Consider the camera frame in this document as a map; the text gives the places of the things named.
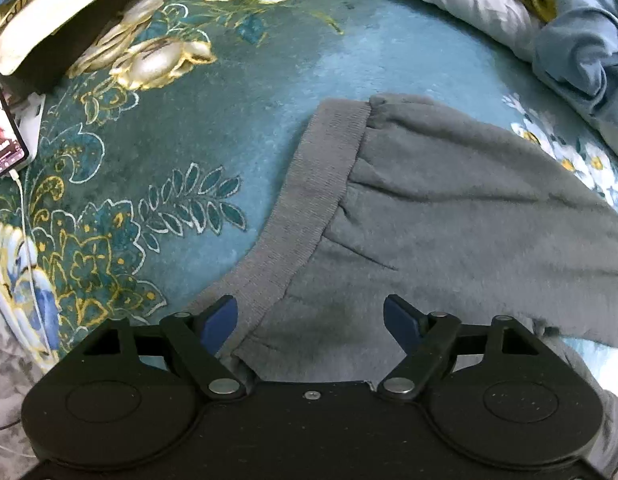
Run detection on white phone stand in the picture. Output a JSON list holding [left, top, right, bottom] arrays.
[[12, 92, 46, 157]]

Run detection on yellow floral pillow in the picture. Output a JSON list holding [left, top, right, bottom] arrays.
[[0, 0, 40, 32]]

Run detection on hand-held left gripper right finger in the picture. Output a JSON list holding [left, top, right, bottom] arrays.
[[376, 294, 533, 402]]

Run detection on grey white floral cloth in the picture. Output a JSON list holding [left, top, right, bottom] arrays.
[[0, 305, 55, 471]]

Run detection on cream pillow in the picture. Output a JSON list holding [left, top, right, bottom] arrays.
[[0, 0, 160, 76]]

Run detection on grey pants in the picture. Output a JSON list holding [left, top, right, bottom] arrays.
[[181, 92, 618, 478]]

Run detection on teal floral blanket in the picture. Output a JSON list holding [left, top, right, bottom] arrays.
[[0, 0, 618, 411]]

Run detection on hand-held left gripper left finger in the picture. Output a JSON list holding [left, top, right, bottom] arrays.
[[82, 294, 247, 402]]

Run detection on white charging cable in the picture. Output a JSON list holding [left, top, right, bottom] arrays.
[[9, 170, 60, 361]]

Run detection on smartphone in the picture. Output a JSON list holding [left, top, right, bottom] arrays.
[[0, 65, 31, 179]]

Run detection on blue grey garment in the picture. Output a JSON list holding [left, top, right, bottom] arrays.
[[531, 0, 618, 131]]

